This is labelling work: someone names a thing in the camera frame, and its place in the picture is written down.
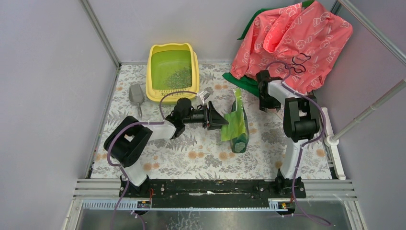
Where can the green litter bag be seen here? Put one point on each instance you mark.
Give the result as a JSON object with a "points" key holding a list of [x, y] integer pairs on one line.
{"points": [[236, 132]]}

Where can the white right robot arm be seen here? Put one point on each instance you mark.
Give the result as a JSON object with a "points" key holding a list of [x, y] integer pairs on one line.
{"points": [[302, 119]]}

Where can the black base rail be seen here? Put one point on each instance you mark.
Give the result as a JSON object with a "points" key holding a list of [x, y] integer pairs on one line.
{"points": [[166, 193]]}

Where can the green litter pile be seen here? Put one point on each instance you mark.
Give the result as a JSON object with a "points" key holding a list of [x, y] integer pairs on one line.
{"points": [[179, 79]]}

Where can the silver metal scoop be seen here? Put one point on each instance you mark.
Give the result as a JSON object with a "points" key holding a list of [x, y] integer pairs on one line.
{"points": [[136, 97]]}

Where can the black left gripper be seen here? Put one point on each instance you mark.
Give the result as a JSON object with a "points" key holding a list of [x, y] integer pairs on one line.
{"points": [[207, 115]]}

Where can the green cloth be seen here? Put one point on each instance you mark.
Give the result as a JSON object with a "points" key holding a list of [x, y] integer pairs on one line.
{"points": [[247, 82]]}

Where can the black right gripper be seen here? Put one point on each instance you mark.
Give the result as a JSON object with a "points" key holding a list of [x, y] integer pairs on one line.
{"points": [[266, 103]]}

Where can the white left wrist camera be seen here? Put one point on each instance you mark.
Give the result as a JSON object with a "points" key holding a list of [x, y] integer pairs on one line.
{"points": [[203, 96]]}

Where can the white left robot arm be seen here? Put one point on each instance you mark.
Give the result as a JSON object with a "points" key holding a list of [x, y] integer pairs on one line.
{"points": [[127, 142]]}

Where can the floral table mat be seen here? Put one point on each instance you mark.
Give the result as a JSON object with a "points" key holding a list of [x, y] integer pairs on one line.
{"points": [[198, 153]]}

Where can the white metal pole stand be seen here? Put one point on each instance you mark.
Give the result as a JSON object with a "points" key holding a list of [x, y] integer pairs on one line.
{"points": [[331, 140]]}

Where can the yellow litter box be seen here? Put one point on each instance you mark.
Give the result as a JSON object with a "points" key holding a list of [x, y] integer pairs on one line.
{"points": [[172, 70]]}

